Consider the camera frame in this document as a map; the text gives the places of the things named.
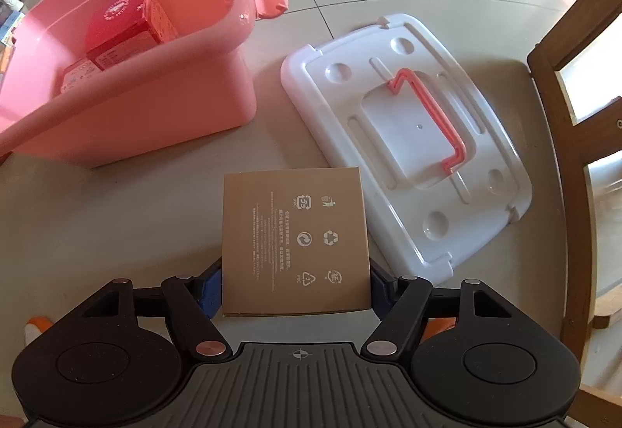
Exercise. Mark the pink plastic storage bin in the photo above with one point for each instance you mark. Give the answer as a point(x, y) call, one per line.
point(193, 86)

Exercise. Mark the brown cardboard box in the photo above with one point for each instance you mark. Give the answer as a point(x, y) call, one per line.
point(294, 242)

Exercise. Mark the red box white label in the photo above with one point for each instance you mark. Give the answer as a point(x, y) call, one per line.
point(125, 28)

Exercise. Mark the white lid pink handle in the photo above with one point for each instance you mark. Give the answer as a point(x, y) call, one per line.
point(440, 175)

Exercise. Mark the wooden chair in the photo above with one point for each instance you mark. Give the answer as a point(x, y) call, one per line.
point(577, 145)

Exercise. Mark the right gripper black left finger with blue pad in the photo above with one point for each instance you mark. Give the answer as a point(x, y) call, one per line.
point(120, 355)

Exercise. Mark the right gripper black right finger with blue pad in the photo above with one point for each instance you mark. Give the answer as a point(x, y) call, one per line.
point(496, 366)

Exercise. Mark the small red white card box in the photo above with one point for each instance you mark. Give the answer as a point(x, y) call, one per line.
point(77, 74)

